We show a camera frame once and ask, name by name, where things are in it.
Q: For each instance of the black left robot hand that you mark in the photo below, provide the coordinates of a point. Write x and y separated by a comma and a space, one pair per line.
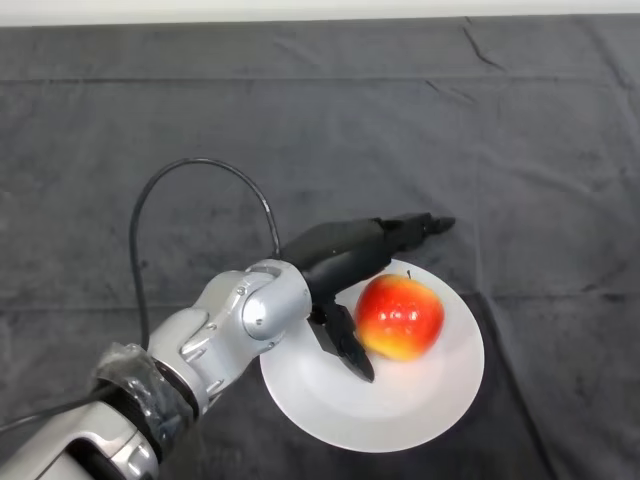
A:
345, 250

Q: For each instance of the red yellow apple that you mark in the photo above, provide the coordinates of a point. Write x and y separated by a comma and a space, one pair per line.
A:
400, 315

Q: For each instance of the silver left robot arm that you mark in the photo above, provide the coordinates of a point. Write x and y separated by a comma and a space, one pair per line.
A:
200, 350

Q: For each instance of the white round plate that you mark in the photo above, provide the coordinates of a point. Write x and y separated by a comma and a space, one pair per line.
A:
400, 395

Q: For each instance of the black cloth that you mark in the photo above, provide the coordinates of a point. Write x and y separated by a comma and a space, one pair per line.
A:
350, 125

